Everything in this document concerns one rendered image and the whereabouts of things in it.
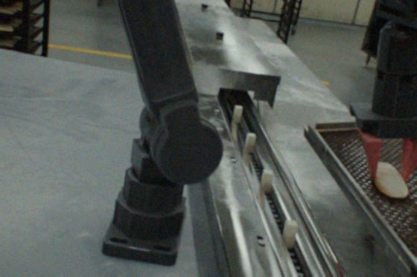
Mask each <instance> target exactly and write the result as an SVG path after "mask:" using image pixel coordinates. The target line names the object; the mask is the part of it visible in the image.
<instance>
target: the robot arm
mask: <svg viewBox="0 0 417 277"><path fill-rule="evenodd" d="M376 1H378V4H377V5H376V11H375V15H376V16H381V17H383V18H385V19H388V20H390V21H394V22H397V23H392V25H391V26H383V28H381V29H380V36H379V43H378V58H377V65H376V69H377V70H375V80H374V88H373V96H372V102H371V103H355V102H353V103H351V104H350V114H351V116H354V117H355V126H356V128H357V132H358V134H359V137H360V140H361V141H362V144H363V148H364V150H365V151H366V158H367V163H368V168H369V176H370V178H371V180H372V181H375V178H376V175H377V174H376V171H377V167H378V159H379V154H380V149H381V139H402V148H401V176H402V178H403V180H404V181H405V182H406V181H407V180H408V179H409V178H410V175H411V173H412V172H413V170H414V168H415V166H416V165H417V0H376ZM115 2H116V4H117V8H118V12H119V15H120V17H121V22H122V25H123V28H124V32H125V35H126V38H127V41H128V45H129V48H130V54H131V57H132V60H133V65H134V66H135V70H136V74H137V80H138V84H139V88H140V92H141V98H142V101H143V103H144V105H145V106H144V108H143V110H142V111H141V115H140V118H139V129H140V131H141V138H134V139H133V147H132V153H131V158H130V162H131V164H132V167H130V168H126V170H125V176H124V186H121V190H120V192H119V194H118V198H116V199H115V210H114V216H113V219H112V222H111V223H110V225H109V228H108V229H107V231H106V234H105V235H104V239H103V246H102V253H103V254H104V255H106V256H108V257H116V258H124V259H127V260H132V261H143V262H147V263H152V264H158V265H162V266H166V267H171V266H173V265H175V264H176V260H177V258H178V253H179V245H180V242H181V239H182V230H183V226H184V222H185V218H186V214H187V213H186V212H187V206H186V205H185V202H186V197H184V196H183V188H184V185H192V184H196V183H198V182H201V181H204V180H205V179H207V178H209V177H210V176H211V175H212V174H213V173H214V172H215V171H216V170H217V168H218V167H219V164H220V162H221V160H222V158H223V142H222V139H221V137H220V135H219V132H218V131H217V129H216V128H215V127H214V125H213V124H212V123H211V122H210V120H208V119H207V118H206V117H204V116H203V114H202V113H201V112H200V111H199V110H198V103H199V99H198V93H197V88H196V85H195V82H194V79H193V76H192V74H191V70H190V68H189V65H188V61H187V58H186V54H185V50H184V46H183V41H182V35H181V32H180V28H179V23H178V20H177V17H176V11H175V8H174V0H115Z"/></svg>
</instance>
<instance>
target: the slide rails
mask: <svg viewBox="0 0 417 277"><path fill-rule="evenodd" d="M231 96H232V98H233V102H234V104H235V106H242V108H243V110H242V113H241V120H242V122H243V124H244V126H245V128H246V132H247V133H254V134H255V143H254V150H255V152H256V154H257V156H258V158H259V160H260V162H261V164H262V168H263V169H265V170H271V171H272V172H273V179H272V182H271V188H272V190H273V193H274V194H275V196H276V199H277V200H278V204H279V205H280V207H281V211H282V213H283V215H284V218H285V219H286V220H295V221H296V222H297V225H298V230H297V233H296V238H295V239H296V245H297V246H298V248H299V251H300V253H301V256H302V257H303V259H304V262H305V264H306V267H307V268H308V271H309V273H310V275H311V277H331V274H330V273H329V271H328V269H327V267H326V265H325V263H324V261H323V259H322V256H321V255H320V253H319V250H318V249H317V248H316V245H315V243H314V242H313V239H312V237H311V235H310V234H309V232H308V230H307V228H306V226H305V224H304V222H303V220H302V218H301V216H300V214H299V211H298V209H297V207H296V205H295V203H294V202H293V200H292V198H291V196H290V194H289V192H288V191H287V187H286V185H285V184H284V181H283V179H282V178H281V176H280V174H279V172H278V168H277V167H276V165H275V163H274V161H273V160H272V158H271V156H270V154H269V150H268V149H267V146H266V145H265V143H264V141H263V139H262V138H261V134H260V133H259V131H258V129H257V127H256V125H255V124H254V121H253V119H252V116H251V115H250V113H249V110H248V109H247V108H246V104H245V103H244V101H243V98H242V97H241V95H240V92H239V90H238V89H232V93H231ZM218 97H219V101H220V104H221V106H222V108H223V111H224V113H225V116H226V120H227V123H228V125H229V128H230V130H231V131H232V137H233V139H234V141H235V144H236V146H237V148H238V152H239V154H240V158H241V160H242V162H243V166H244V167H245V170H246V173H247V176H248V179H249V182H250V184H251V186H252V189H253V191H254V194H255V197H256V201H257V204H258V206H259V208H260V210H261V214H262V215H263V218H264V222H265V223H266V225H267V231H268V233H269V235H270V238H271V241H272V242H273V246H274V247H275V250H276V253H277V256H278V259H279V261H280V263H281V266H282V269H283V271H284V276H285V277H298V275H297V273H296V270H295V267H294V266H293V263H292V261H291V259H290V256H289V252H288V251H287V247H286V245H285V243H284V240H283V237H282V236H281V233H280V231H279V229H278V227H277V225H276V222H275V219H274V216H273V213H272V211H271V208H270V206H269V204H268V202H267V198H266V197H265V196H264V190H263V189H262V187H261V183H260V182H259V180H258V177H257V175H256V173H255V169H254V167H253V165H252V162H251V160H250V158H249V155H248V153H247V150H246V147H245V145H244V143H243V140H242V138H241V136H240V132H239V130H238V127H237V125H236V123H235V120H234V118H233V117H232V112H231V110H230V108H229V105H228V104H227V102H226V97H225V95H224V93H223V90H222V89H221V88H220V87H219V94H218Z"/></svg>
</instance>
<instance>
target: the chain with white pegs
mask: <svg viewBox="0 0 417 277"><path fill-rule="evenodd" d="M221 89H222V90H223V93H224V95H225V97H226V102H227V104H228V105H229V108H230V110H231V112H232V117H233V118H234V120H235V123H236V125H237V127H238V130H239V132H240V136H241V138H242V140H243V143H244V145H245V147H246V150H247V153H248V155H249V158H250V160H251V162H252V165H253V167H254V169H255V173H256V175H257V177H258V180H259V182H260V183H261V187H262V189H263V190H264V196H265V197H266V198H267V202H268V204H269V206H270V208H271V211H272V213H273V216H274V219H275V222H276V225H277V227H278V229H279V231H280V233H281V236H282V237H283V240H284V243H285V245H286V247H287V251H288V252H289V256H290V259H291V261H292V263H293V266H294V267H295V270H296V273H297V275H298V277H307V276H306V274H305V271H304V268H303V266H302V263H301V261H300V260H299V257H298V255H297V253H296V250H295V248H294V244H295V240H296V239H295V238H296V233H297V230H298V225H297V222H296V221H295V220H286V221H285V225H284V224H283V220H282V218H281V215H280V214H279V212H278V209H277V208H276V204H275V203H274V200H273V198H272V194H271V193H270V189H271V182H272V179H273V172H272V171H271V170H265V169H263V173H262V172H261V169H260V167H259V166H258V163H257V161H256V159H255V157H254V153H253V150H254V143H255V134H254V133H247V135H246V134H245V132H244V131H243V128H242V126H241V124H240V119H241V113H242V110H243V108H242V106H235V108H234V107H233V105H232V102H231V99H230V97H231V93H232V90H231V89H226V88H221Z"/></svg>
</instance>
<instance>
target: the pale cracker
mask: <svg viewBox="0 0 417 277"><path fill-rule="evenodd" d="M376 174H377V175H376V178H375V184H376V186H377V187H378V189H379V190H380V191H382V192H383V193H384V194H385V195H387V196H388V197H391V198H401V199H403V198H405V197H406V195H407V192H408V190H407V186H406V184H405V181H404V180H403V178H402V176H401V175H400V173H399V172H398V171H397V170H396V169H395V168H394V167H393V166H392V165H391V164H389V163H386V162H378V167H377V171H376Z"/></svg>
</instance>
